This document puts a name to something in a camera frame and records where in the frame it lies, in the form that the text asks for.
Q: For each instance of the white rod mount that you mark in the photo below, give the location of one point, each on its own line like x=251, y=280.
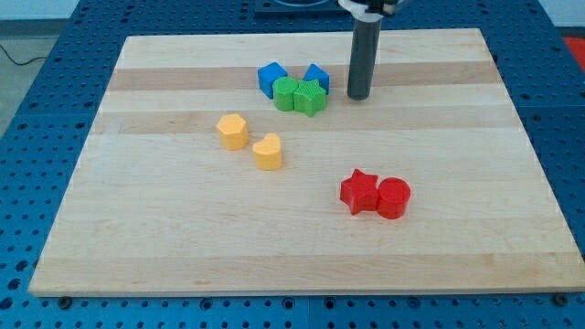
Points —
x=369, y=10

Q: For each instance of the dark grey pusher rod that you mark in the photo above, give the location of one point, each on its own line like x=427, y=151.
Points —
x=362, y=59

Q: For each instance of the blue triangle block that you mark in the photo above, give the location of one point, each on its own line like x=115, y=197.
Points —
x=314, y=72

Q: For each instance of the blue cube block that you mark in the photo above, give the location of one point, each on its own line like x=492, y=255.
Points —
x=267, y=75

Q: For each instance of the green star block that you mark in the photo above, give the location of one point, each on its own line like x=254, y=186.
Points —
x=309, y=97

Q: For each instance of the green cylinder block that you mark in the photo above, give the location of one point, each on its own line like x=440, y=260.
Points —
x=283, y=90

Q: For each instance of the yellow heart block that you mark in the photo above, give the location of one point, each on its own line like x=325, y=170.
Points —
x=268, y=152

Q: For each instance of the red star block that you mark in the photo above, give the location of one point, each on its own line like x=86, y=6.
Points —
x=360, y=192

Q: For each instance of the red cylinder block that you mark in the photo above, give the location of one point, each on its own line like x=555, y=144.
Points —
x=393, y=197

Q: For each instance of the yellow hexagon block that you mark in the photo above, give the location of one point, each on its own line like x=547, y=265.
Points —
x=233, y=132

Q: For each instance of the wooden board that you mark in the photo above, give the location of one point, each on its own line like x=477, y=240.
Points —
x=156, y=205

